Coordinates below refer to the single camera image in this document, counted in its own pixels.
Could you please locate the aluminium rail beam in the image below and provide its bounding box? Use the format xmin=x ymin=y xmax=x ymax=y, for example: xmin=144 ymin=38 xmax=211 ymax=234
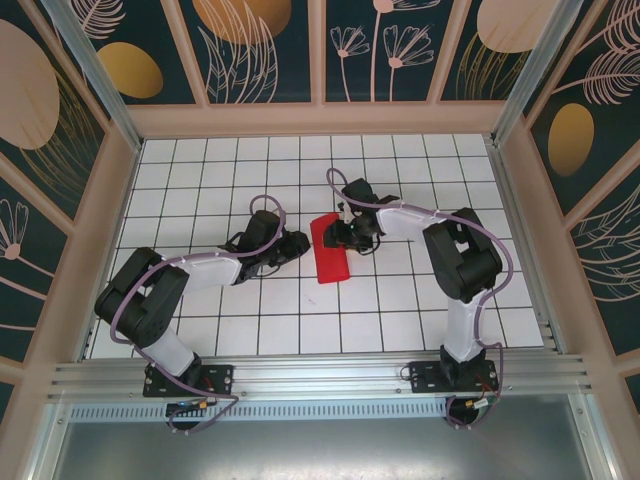
xmin=46 ymin=353 xmax=599 ymax=401

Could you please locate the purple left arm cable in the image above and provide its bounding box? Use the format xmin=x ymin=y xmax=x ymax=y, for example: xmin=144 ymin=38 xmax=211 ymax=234
xmin=110 ymin=194 xmax=289 ymax=436

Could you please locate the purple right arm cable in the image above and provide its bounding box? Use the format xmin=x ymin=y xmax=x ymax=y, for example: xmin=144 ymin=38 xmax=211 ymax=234
xmin=325 ymin=167 xmax=516 ymax=431

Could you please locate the aluminium frame post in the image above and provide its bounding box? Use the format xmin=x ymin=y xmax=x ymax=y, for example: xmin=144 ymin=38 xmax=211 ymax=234
xmin=489 ymin=0 xmax=586 ymax=149
xmin=39 ymin=0 xmax=146 ymax=154

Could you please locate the slotted metal cable tray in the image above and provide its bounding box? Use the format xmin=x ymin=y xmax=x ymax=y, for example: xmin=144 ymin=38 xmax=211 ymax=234
xmin=69 ymin=403 xmax=454 ymax=422

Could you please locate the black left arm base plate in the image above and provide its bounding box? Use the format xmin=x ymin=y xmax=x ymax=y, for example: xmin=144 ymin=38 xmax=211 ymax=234
xmin=143 ymin=363 xmax=235 ymax=399

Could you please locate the red cloth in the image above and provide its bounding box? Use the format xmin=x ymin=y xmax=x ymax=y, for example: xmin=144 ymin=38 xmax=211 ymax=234
xmin=308 ymin=210 xmax=352 ymax=285

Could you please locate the grey metal sheet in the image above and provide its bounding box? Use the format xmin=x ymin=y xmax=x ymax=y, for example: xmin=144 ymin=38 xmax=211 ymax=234
xmin=29 ymin=393 xmax=616 ymax=480

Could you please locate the aluminium side rail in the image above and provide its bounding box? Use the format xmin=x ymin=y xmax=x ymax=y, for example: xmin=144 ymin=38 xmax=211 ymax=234
xmin=485 ymin=134 xmax=569 ymax=359

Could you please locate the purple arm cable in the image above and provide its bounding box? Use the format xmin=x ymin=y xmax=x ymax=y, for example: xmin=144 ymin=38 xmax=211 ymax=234
xmin=325 ymin=167 xmax=516 ymax=431
xmin=110 ymin=194 xmax=289 ymax=436

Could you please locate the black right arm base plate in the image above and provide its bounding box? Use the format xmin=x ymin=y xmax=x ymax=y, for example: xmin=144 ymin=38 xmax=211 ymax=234
xmin=408 ymin=359 xmax=499 ymax=394

